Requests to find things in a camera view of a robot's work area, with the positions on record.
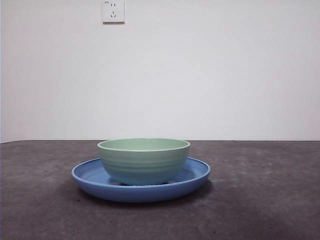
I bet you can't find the blue round plate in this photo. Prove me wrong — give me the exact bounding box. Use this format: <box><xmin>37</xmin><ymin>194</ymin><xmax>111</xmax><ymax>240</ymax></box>
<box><xmin>71</xmin><ymin>156</ymin><xmax>211</xmax><ymax>203</ymax></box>

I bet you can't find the white wall power socket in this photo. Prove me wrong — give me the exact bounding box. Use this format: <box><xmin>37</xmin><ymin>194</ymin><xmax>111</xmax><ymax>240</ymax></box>
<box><xmin>102</xmin><ymin>0</ymin><xmax>126</xmax><ymax>25</ymax></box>

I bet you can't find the green ribbed bowl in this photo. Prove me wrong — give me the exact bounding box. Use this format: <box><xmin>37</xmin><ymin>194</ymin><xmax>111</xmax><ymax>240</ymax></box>
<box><xmin>96</xmin><ymin>137</ymin><xmax>191</xmax><ymax>186</ymax></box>

